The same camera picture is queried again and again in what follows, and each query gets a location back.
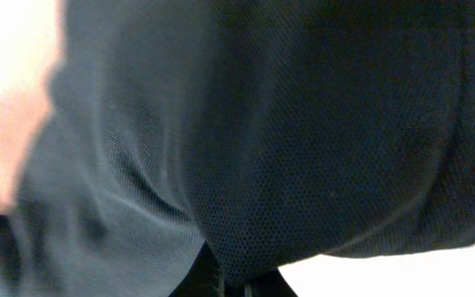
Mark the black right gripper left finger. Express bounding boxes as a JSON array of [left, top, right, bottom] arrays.
[[169, 243, 223, 297]]

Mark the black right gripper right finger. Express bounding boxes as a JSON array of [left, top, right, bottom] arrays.
[[243, 269, 298, 297]]

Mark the black t-shirt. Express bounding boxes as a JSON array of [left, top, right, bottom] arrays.
[[0, 0, 475, 296]]

